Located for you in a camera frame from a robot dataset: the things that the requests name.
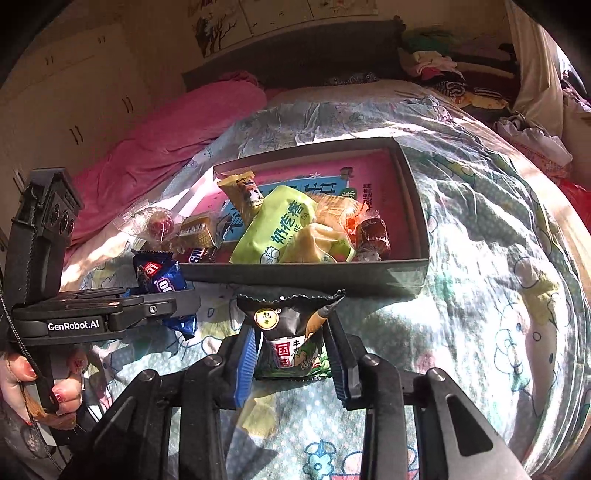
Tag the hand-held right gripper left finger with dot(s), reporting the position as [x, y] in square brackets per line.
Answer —
[244, 369]

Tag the clear-wrapped red candy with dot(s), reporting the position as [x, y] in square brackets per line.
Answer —
[157, 225]

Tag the wall poster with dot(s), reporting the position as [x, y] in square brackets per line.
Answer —
[221, 27]

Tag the dark headboard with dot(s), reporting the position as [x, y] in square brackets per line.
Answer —
[300, 55]

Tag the small clear-wrapped cake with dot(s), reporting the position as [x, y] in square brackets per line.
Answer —
[196, 233]

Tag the clear-wrapped yellow pastry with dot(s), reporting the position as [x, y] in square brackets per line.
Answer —
[314, 244]

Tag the olive yellow snack packet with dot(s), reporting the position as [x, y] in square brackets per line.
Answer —
[242, 196]

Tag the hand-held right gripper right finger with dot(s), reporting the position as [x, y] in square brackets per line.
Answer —
[341, 364]

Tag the brown-red candy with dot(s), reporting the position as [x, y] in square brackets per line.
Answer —
[374, 233]

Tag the grey cardboard box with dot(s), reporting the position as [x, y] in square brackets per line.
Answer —
[323, 277]

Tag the ruffled purple cloth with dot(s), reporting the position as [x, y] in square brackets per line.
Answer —
[579, 101]

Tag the person's left hand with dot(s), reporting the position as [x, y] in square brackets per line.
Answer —
[69, 397]

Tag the cream wardrobe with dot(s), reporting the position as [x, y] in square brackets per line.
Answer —
[69, 92]

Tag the red plastic bag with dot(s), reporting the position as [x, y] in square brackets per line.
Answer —
[579, 196]

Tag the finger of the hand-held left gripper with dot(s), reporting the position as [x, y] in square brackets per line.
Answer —
[92, 292]
[157, 309]

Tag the pile of clothes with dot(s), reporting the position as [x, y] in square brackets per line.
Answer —
[438, 64]

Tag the orange snack packet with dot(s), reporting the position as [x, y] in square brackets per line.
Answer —
[334, 207]

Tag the blue cookie packet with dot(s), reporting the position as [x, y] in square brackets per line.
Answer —
[157, 277]

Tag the brown chocolate bar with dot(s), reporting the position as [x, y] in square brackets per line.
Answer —
[198, 254]

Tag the black and green snack packet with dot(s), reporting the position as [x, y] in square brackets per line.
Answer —
[286, 332]

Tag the beige curtain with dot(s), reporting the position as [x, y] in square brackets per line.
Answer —
[535, 69]

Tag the pink book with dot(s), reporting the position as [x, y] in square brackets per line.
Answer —
[369, 184]

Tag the pink quilt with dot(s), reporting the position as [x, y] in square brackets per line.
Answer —
[161, 138]

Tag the white frilly cloth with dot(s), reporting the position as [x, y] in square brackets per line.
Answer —
[531, 138]

